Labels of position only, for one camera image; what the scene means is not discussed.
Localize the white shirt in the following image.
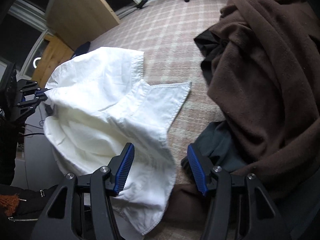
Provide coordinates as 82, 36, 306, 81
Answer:
44, 47, 191, 235

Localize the pine wood panel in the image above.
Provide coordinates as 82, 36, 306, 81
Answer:
31, 34, 74, 88

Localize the black bag with logo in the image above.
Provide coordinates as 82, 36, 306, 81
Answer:
72, 42, 91, 58

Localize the dark teal garment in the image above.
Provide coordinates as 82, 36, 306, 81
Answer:
192, 120, 248, 173

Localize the light wooden board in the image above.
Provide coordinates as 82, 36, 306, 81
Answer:
45, 0, 120, 50

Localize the brown fleece garment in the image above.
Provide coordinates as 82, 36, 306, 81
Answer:
166, 0, 320, 223

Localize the black power adapter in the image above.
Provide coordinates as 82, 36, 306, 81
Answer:
136, 0, 148, 9

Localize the pink plaid bed sheet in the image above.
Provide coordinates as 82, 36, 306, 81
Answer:
90, 0, 228, 184

